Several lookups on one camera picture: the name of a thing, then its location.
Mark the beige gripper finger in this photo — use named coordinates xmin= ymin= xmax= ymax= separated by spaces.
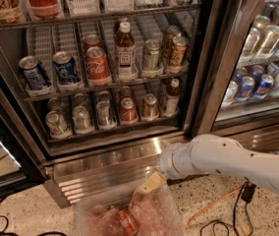
xmin=137 ymin=170 xmax=167 ymax=194

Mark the silver redbull can front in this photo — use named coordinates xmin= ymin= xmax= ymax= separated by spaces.
xmin=96 ymin=101 xmax=114 ymax=127

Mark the silver redbull can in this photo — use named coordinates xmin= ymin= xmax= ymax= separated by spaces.
xmin=96 ymin=101 xmax=114 ymax=127
xmin=99 ymin=90 xmax=111 ymax=102

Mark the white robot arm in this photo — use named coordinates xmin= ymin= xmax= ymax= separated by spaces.
xmin=145 ymin=134 xmax=279 ymax=195

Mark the red coke can in bin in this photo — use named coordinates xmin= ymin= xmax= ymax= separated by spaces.
xmin=118 ymin=208 xmax=139 ymax=236

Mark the brown can bottom shelf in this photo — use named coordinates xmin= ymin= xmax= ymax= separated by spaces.
xmin=141 ymin=93 xmax=158 ymax=118

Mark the red can bottom shelf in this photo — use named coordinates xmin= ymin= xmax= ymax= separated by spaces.
xmin=120 ymin=97 xmax=137 ymax=122

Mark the steel fridge base grille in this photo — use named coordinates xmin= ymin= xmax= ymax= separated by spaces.
xmin=44 ymin=119 xmax=279 ymax=207

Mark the red can bottom rear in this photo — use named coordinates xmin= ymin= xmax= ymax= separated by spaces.
xmin=119 ymin=86 xmax=134 ymax=100

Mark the silver redbull can rear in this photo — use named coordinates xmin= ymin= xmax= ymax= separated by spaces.
xmin=99 ymin=90 xmax=111 ymax=102

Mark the white can right fridge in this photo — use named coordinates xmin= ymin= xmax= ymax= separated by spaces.
xmin=223 ymin=81 xmax=238 ymax=105

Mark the white fruit can bottom left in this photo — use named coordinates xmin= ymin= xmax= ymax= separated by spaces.
xmin=45 ymin=110 xmax=69 ymax=136

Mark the green can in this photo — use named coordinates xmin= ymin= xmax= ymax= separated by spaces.
xmin=142 ymin=39 xmax=161 ymax=72

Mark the silver can rear bottom left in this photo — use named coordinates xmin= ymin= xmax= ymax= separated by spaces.
xmin=47 ymin=97 xmax=65 ymax=112

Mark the red coke can middle shelf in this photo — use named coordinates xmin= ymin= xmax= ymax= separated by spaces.
xmin=85 ymin=47 xmax=109 ymax=80

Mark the brown orange can front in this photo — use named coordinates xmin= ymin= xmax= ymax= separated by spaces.
xmin=168 ymin=35 xmax=188 ymax=67

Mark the brown orange can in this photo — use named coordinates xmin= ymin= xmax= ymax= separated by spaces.
xmin=162 ymin=25 xmax=181 ymax=59
xmin=168 ymin=35 xmax=188 ymax=67

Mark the blue pepsi can right fridge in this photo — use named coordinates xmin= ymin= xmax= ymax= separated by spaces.
xmin=236 ymin=76 xmax=254 ymax=101

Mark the glass fridge door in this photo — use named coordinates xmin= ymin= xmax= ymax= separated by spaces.
xmin=194 ymin=0 xmax=279 ymax=126

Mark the brown orange can rear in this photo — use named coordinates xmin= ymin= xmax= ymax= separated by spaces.
xmin=162 ymin=25 xmax=181 ymax=59

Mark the blue pepsi can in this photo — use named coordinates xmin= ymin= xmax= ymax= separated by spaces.
xmin=52 ymin=51 xmax=80 ymax=85

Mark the red coke can rear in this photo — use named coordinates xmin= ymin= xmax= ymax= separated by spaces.
xmin=84 ymin=33 xmax=102 ymax=50

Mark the blue white can left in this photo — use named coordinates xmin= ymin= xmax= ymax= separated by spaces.
xmin=19 ymin=55 xmax=51 ymax=90

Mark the large red coke can top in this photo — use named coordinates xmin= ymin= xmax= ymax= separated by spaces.
xmin=28 ymin=0 xmax=60 ymax=19

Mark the clear plastic bin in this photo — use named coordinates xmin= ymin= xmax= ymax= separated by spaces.
xmin=75 ymin=182 xmax=186 ymax=236

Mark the small bottle bottom right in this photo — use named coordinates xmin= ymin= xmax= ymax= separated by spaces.
xmin=163 ymin=79 xmax=180 ymax=116

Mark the black power adapter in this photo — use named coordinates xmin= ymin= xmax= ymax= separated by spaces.
xmin=241 ymin=184 xmax=256 ymax=204

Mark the brown tea bottle white cap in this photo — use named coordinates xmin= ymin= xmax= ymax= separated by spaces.
xmin=115 ymin=22 xmax=136 ymax=81

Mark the orange cable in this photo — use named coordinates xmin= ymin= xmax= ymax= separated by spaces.
xmin=185 ymin=182 xmax=251 ymax=230

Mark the black cable right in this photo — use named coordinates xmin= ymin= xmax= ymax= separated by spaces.
xmin=199 ymin=194 xmax=255 ymax=236

